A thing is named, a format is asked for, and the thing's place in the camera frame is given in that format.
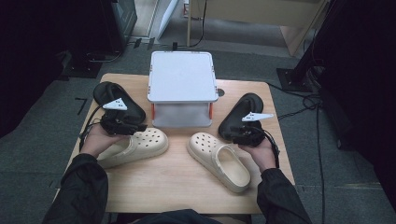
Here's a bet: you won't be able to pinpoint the right hand-held gripper cable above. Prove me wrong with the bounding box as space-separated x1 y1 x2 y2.
260 125 280 170

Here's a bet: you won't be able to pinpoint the white leaning board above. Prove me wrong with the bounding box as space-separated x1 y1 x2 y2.
156 0 180 40

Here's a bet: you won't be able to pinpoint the dark cabinet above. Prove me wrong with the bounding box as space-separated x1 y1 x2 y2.
102 0 138 54

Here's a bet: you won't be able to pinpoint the white shoe rack orange posts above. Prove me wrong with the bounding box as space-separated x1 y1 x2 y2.
147 50 219 129

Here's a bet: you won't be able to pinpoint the light wooden cabinet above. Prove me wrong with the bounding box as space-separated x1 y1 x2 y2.
186 0 329 57

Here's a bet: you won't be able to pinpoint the black floor cables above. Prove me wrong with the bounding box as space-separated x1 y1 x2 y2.
267 81 327 224

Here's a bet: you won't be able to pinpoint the person's left hand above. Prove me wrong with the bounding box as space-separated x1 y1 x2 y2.
79 123 130 158

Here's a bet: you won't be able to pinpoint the person's dark clothing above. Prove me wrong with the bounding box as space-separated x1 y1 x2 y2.
130 208 222 224

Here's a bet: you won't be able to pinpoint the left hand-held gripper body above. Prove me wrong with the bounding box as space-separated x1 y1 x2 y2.
99 97 138 136

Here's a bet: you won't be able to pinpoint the cream perforated clog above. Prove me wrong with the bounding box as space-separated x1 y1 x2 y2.
96 127 170 170
186 132 251 194

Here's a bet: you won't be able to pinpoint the black hanging cable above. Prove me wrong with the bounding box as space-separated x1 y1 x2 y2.
189 0 208 49

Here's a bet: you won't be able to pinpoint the person's right hand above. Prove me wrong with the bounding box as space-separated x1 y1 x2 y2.
239 136 278 174

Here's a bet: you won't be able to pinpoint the hand-held gripper cable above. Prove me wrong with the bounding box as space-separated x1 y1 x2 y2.
78 104 105 151
260 125 280 170

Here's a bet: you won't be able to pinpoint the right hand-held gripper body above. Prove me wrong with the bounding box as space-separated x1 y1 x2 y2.
232 111 275 147

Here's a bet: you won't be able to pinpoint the black stand base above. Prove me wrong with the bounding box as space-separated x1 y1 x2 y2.
60 50 105 79
276 66 316 93

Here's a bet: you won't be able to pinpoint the left hand-held gripper cable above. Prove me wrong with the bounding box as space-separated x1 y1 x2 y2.
78 104 105 151

